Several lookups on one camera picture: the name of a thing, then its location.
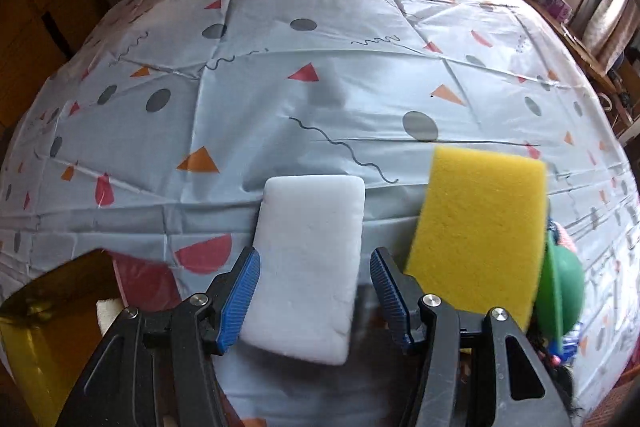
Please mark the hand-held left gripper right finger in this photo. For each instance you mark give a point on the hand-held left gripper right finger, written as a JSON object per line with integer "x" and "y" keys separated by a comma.
{"x": 387, "y": 292}

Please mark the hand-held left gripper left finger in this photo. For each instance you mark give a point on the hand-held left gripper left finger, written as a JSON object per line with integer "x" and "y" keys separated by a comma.
{"x": 240, "y": 302}

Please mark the white sponge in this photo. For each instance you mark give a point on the white sponge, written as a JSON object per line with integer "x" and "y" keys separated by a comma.
{"x": 305, "y": 267}

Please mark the yellow sponge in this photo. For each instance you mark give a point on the yellow sponge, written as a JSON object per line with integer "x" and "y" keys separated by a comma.
{"x": 475, "y": 227}

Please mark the gold metal tray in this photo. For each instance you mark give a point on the gold metal tray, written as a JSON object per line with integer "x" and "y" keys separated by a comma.
{"x": 45, "y": 322}

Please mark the green ball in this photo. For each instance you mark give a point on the green ball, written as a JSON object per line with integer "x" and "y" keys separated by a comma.
{"x": 565, "y": 287}

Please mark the patterned light blue tablecloth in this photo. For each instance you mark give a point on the patterned light blue tablecloth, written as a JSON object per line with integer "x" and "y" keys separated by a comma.
{"x": 300, "y": 117}

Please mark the wooden side shelf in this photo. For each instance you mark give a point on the wooden side shelf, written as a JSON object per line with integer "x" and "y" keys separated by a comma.
{"x": 595, "y": 62}

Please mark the purple box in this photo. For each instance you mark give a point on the purple box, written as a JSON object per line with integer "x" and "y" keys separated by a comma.
{"x": 560, "y": 4}

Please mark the wooden wardrobe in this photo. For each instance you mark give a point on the wooden wardrobe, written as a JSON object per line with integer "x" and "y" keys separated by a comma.
{"x": 30, "y": 32}

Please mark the beige curtain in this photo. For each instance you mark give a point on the beige curtain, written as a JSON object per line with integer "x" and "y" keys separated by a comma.
{"x": 607, "y": 12}

